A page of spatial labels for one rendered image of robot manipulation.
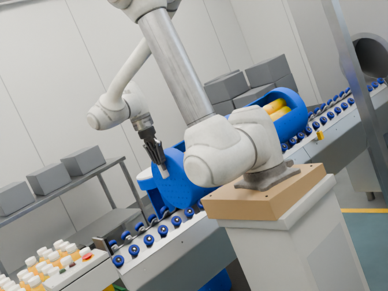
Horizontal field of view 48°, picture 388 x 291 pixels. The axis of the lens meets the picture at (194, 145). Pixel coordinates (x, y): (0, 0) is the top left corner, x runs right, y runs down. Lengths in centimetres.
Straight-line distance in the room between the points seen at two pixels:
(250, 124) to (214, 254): 75
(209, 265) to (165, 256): 26
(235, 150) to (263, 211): 22
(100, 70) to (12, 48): 109
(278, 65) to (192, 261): 395
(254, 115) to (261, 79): 407
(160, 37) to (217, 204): 60
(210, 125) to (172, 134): 490
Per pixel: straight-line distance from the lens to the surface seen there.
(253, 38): 754
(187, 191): 189
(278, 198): 141
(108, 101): 171
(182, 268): 188
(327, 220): 159
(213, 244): 196
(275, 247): 151
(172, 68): 136
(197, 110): 135
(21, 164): 520
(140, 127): 185
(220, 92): 545
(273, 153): 149
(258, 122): 146
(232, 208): 150
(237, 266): 311
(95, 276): 146
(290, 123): 230
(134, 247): 177
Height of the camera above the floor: 155
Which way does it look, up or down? 10 degrees down
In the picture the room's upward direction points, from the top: 23 degrees counter-clockwise
